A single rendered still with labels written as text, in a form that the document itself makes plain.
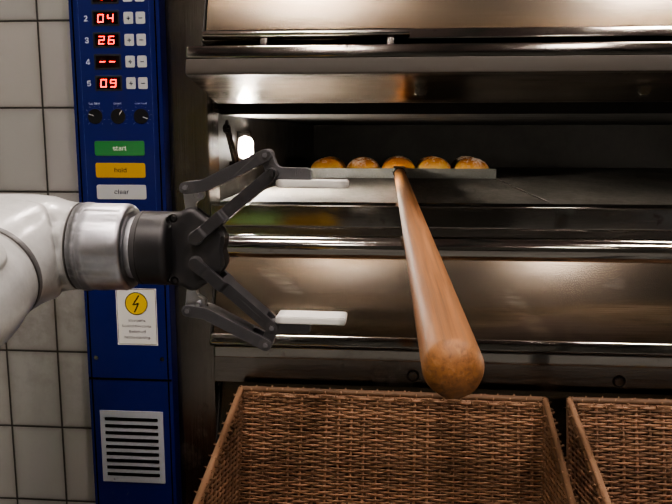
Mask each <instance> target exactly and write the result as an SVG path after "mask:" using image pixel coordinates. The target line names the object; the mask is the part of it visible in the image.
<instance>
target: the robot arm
mask: <svg viewBox="0 0 672 504"><path fill-rule="evenodd" d="M261 165H263V167H264V169H265V172H264V173H262V174H261V175H260V176H259V177H258V178H257V179H255V180H254V181H253V182H252V183H251V184H249V185H248V186H247V187H246V188H245V189H244V190H242V191H241V192H240V193H239V194H238V195H237V196H235V197H234V198H233V199H232V200H231V201H229V202H228V203H227V204H226V205H225V206H224V207H222V208H221V209H220V210H218V211H217V212H216V213H215V214H213V215H212V216H209V215H208V214H207V213H205V212H204V211H203V210H201V209H200V208H198V207H197V203H198V202H199V201H200V200H202V199H204V198H205V196H206V191H208V190H211V189H214V188H216V187H218V186H220V185H222V184H224V183H227V182H229V181H231V180H233V179H235V178H237V177H239V176H241V175H243V174H245V173H247V172H249V171H251V170H253V169H255V168H257V167H259V166H261ZM312 175H313V170H312V169H310V168H308V167H282V166H280V165H279V164H278V163H277V160H276V158H275V153H274V151H273V150H272V149H263V150H261V151H259V152H257V153H255V154H253V155H251V156H248V157H246V158H244V159H242V160H240V161H238V162H236V163H234V164H232V165H230V166H228V167H226V168H224V169H222V170H220V171H218V172H216V173H214V174H212V175H210V176H208V177H206V178H204V179H201V180H192V181H186V182H182V183H181V184H180V185H179V190H180V192H181V193H183V195H184V203H185V209H184V210H182V211H139V209H138V208H137V207H136V206H135V205H133V204H128V203H95V202H84V203H82V202H73V201H69V200H65V199H62V198H60V197H56V196H48V195H39V194H0V348H1V347H2V346H3V345H4V344H5V343H6V342H7V341H8V340H9V339H10V337H11V336H12V335H13V334H14V333H15V332H16V330H17V329H18V328H19V327H20V325H21V324H22V322H23V321H24V319H25V317H26V315H27V314H28V313H29V312H30V311H31V310H33V309H34V308H36V307H37V306H39V305H41V304H43V303H45V302H47V301H50V300H52V299H55V298H57V297H58V296H59V295H60V294H61V292H64V291H69V290H85V291H92V290H129V289H132V288H134V287H136V286H137V285H138V283H139V284H151V285H178V286H182V287H184V288H186V289H187V292H186V302H185V306H183V308H182V310H181V312H182V314H183V315H184V316H186V317H191V318H198V319H203V320H205V321H207V322H209V323H211V324H213V325H215V326H217V327H219V328H221V329H223V330H225V331H226V332H228V333H230V334H232V335H234V336H236V337H238V338H240V339H242V340H244V341H246V342H248V343H250V344H251V345H253V346H255V347H257V348H259V349H261V350H263V351H268V350H270V348H271V347H272V345H273V343H274V342H275V338H276V336H277V335H278V334H280V333H293V334H295V333H296V334H306V333H309V332H310V331H311V325H341V326H344V325H345V324H346V320H347V313H346V312H335V311H301V310H281V311H280V312H279V313H278V315H277V316H276V315H275V314H274V313H273V312H271V311H270V310H269V309H268V308H267V307H266V306H264V305H263V304H262V303H261V302H260V301H259V300H258V299H256V298H255V297H254V296H253V295H252V294H251V293H249V292H248V291H247V290H246V289H245V288H244V287H242V286H241V285H240V284H239V283H238V282H237V281H236V280H235V279H234V278H233V276H232V275H231V274H229V273H228V272H227V271H226V270H225V269H226V267H227V265H228V263H229V253H228V250H227V246H228V242H229V233H227V230H226V229H225V227H224V226H223V225H224V224H225V223H226V222H227V221H229V220H230V219H231V218H232V217H233V216H234V215H235V214H236V213H238V212H239V211H240V210H241V209H242V208H244V207H245V206H246V205H247V204H248V203H250V202H251V201H252V200H253V199H254V198H255V197H257V196H258V195H259V194H260V193H261V192H263V191H264V190H265V189H266V188H267V187H269V186H270V185H271V184H272V183H273V182H274V181H276V180H277V181H276V186H277V188H331V189H346V188H347V187H348V186H349V181H348V179H312ZM206 283H209V284H210V285H211V286H212V287H213V288H214V289H216V290H217V291H218V292H221V293H223V294H224V295H225V296H226V297H227V298H228V299H230V300H231V301H232V302H233V303H234V304H235V305H237V306H238V307H239V308H240V309H241V310H242V311H244V312H245V313H246V314H247V315H248V316H249V317H250V318H252V319H253V320H254V321H255V322H256V323H257V324H259V325H260V326H261V327H262V328H263V329H264V330H263V329H261V328H259V327H257V326H255V325H253V324H252V323H250V322H248V321H246V320H244V319H242V318H240V317H238V316H236V315H234V314H232V313H230V312H229V311H227V310H225V309H223V308H221V307H219V306H217V305H215V304H212V303H209V302H207V298H206V297H205V296H202V295H201V294H200V293H199V291H198V289H199V288H201V287H202V286H204V285H205V284H206Z"/></svg>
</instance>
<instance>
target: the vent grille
mask: <svg viewBox="0 0 672 504"><path fill-rule="evenodd" d="M100 428H101V447H102V466H103V481H113V482H137V483H161V484H165V483H166V475H165V449H164V423H163V412H153V411H123V410H100Z"/></svg>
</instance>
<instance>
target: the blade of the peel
mask: <svg viewBox="0 0 672 504"><path fill-rule="evenodd" d="M310 169H312V170H313V175H312V178H393V168H310ZM406 176H407V178H465V179H496V169H436V168H406Z"/></svg>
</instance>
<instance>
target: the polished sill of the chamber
mask: <svg viewBox="0 0 672 504"><path fill-rule="evenodd" d="M228 202H229V201H219V202H216V203H214V204H211V206H210V207H211V216H212V215H213V214H215V213H216V212H217V211H218V210H220V209H221V208H222V207H224V206H225V205H226V204H227V203H228ZM418 204H419V207H420V209H421V211H422V214H423V216H424V218H425V221H426V223H427V226H428V228H429V229H516V230H609V231H672V205H617V204H489V203H418ZM223 226H238V227H331V228H402V226H401V219H400V212H399V205H398V203H361V202H250V203H248V204H247V205H246V206H245V207H244V208H242V209H241V210H240V211H239V212H238V213H236V214H235V215H234V216H233V217H232V218H231V219H230V220H229V221H227V222H226V223H225V224H224V225H223Z"/></svg>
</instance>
